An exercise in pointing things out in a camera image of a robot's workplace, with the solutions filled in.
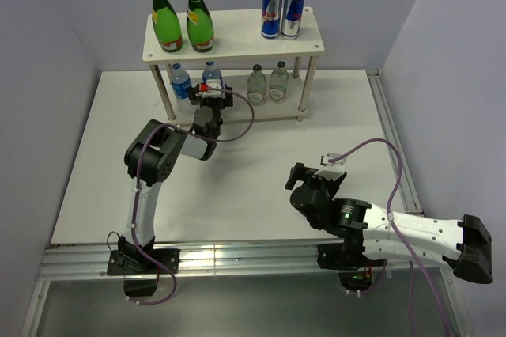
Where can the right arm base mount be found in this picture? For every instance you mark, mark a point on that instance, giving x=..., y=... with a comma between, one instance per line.
x=357, y=274

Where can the Chang soda water bottle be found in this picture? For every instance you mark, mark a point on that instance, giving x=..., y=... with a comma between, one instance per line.
x=256, y=86
x=279, y=79

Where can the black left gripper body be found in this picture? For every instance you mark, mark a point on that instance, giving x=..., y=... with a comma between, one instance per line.
x=216, y=105

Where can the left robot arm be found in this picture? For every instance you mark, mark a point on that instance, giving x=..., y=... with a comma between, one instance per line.
x=152, y=156

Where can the green glass bottle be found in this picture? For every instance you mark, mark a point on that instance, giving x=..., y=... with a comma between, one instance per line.
x=200, y=29
x=166, y=26

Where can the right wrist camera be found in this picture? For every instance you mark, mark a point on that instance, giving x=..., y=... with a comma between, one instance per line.
x=331, y=168

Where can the white two-tier shelf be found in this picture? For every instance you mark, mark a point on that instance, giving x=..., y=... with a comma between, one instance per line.
x=238, y=40

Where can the blue silver can right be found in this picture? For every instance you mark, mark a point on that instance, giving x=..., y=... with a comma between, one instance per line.
x=291, y=21

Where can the blue silver can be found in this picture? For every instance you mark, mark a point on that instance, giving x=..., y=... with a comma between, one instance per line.
x=291, y=21
x=271, y=18

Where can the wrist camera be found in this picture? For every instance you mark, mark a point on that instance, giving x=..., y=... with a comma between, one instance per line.
x=331, y=168
x=212, y=88

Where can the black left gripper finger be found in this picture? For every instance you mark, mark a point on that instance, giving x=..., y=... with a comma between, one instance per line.
x=227, y=96
x=194, y=95

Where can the blue silver can left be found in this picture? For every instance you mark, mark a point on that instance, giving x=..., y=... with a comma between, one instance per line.
x=271, y=18

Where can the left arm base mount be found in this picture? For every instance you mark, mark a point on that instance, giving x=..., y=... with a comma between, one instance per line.
x=140, y=280

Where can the Pocari Sweat bottle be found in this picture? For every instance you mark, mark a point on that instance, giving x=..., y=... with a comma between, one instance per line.
x=212, y=72
x=180, y=81

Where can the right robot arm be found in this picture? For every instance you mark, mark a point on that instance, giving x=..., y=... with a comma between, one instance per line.
x=369, y=236

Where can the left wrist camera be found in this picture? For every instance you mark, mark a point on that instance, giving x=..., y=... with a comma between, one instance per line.
x=212, y=88

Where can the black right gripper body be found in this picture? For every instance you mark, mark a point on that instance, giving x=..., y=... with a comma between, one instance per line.
x=328, y=187

